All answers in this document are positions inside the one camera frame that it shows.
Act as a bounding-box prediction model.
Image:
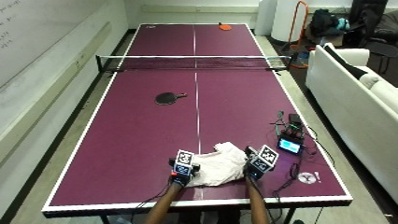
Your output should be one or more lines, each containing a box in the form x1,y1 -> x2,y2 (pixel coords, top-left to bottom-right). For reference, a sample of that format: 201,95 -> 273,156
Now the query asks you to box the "person's left hand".
168,157 -> 201,188

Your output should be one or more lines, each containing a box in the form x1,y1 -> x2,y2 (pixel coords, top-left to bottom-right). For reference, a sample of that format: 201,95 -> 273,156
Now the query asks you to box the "person's right hand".
242,146 -> 266,181

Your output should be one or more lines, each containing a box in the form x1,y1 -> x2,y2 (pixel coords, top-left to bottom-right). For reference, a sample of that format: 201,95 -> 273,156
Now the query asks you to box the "white cloth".
185,141 -> 249,188

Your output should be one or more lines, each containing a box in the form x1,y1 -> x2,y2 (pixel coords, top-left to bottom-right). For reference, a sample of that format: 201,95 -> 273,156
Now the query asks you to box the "white marker cube right glove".
249,144 -> 280,173

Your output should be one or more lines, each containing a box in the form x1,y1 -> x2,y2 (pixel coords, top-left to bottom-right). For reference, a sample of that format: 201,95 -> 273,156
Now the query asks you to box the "white marker cube glove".
249,144 -> 280,173
172,149 -> 197,176

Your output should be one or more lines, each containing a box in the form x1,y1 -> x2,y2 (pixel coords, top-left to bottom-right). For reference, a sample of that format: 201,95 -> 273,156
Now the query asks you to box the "white marker cube left glove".
172,149 -> 197,176

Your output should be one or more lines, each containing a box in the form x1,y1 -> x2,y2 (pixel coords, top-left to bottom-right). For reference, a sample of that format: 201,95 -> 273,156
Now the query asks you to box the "purple table tennis table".
41,22 -> 354,224

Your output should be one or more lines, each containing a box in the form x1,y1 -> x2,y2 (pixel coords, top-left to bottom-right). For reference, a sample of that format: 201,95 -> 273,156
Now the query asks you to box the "black table tennis paddle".
155,91 -> 189,106

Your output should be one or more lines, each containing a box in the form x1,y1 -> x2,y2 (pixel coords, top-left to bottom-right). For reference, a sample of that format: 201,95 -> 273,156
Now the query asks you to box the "white sofa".
305,42 -> 398,195

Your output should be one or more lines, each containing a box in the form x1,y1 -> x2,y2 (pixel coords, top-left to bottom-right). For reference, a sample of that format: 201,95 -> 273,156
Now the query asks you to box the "table tennis net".
95,54 -> 298,75

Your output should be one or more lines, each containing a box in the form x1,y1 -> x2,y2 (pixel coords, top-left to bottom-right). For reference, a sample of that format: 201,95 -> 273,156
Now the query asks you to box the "white cylindrical column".
272,0 -> 309,43

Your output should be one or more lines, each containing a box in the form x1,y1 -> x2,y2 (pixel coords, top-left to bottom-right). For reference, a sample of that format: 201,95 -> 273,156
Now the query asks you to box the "pile of bags and clothes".
305,8 -> 352,48

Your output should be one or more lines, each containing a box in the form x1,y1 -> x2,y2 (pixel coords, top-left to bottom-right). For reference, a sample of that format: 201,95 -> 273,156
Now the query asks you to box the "black office chair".
348,0 -> 398,74

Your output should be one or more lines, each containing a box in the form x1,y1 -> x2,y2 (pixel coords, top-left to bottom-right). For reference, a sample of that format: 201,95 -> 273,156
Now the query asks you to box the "whiteboard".
0,0 -> 104,90

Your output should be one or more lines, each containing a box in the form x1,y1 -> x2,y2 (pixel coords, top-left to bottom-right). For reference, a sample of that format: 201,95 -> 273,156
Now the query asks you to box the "black cable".
272,124 -> 337,224

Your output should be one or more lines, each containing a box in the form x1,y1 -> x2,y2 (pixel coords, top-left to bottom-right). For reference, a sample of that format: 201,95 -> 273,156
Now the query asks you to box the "recording device with screen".
274,111 -> 309,156

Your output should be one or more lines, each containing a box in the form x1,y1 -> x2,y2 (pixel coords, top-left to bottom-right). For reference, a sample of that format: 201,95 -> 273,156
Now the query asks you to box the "orange metal frame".
286,0 -> 312,69

